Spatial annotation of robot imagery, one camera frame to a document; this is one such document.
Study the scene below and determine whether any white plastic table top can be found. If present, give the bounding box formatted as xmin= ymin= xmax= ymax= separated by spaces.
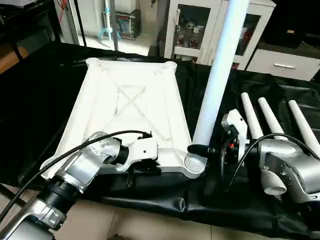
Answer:
xmin=39 ymin=57 xmax=207 ymax=180

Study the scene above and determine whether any white plastic table leg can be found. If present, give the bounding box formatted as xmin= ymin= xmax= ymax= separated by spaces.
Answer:
xmin=288 ymin=99 xmax=320 ymax=157
xmin=257 ymin=97 xmax=286 ymax=144
xmin=241 ymin=92 xmax=287 ymax=197
xmin=184 ymin=0 xmax=250 ymax=177

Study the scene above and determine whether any white drawer unit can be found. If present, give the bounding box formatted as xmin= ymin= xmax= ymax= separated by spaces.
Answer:
xmin=245 ymin=47 xmax=320 ymax=82

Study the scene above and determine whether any black work mat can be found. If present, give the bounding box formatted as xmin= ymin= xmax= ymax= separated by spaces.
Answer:
xmin=0 ymin=42 xmax=320 ymax=239

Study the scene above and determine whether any white glass door cabinet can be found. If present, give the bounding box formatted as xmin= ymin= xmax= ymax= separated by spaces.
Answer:
xmin=163 ymin=0 xmax=276 ymax=71

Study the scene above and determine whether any teal stand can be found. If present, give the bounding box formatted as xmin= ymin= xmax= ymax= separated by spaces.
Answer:
xmin=97 ymin=0 xmax=121 ymax=44

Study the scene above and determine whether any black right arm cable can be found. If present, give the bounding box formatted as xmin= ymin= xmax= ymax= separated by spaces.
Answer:
xmin=222 ymin=132 xmax=302 ymax=192

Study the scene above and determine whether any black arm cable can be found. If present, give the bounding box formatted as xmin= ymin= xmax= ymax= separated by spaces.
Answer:
xmin=0 ymin=129 xmax=154 ymax=222
xmin=222 ymin=132 xmax=302 ymax=192

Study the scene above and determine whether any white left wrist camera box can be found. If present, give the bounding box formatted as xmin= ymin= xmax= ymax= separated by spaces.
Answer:
xmin=115 ymin=135 xmax=160 ymax=174

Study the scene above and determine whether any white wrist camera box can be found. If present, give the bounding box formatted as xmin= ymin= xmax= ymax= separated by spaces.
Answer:
xmin=221 ymin=109 xmax=250 ymax=152
xmin=115 ymin=135 xmax=160 ymax=174

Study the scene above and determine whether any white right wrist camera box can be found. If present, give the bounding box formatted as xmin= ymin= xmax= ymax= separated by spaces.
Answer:
xmin=221 ymin=109 xmax=250 ymax=152

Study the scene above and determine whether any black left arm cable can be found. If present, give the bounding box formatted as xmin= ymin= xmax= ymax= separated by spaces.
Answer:
xmin=0 ymin=129 xmax=154 ymax=222

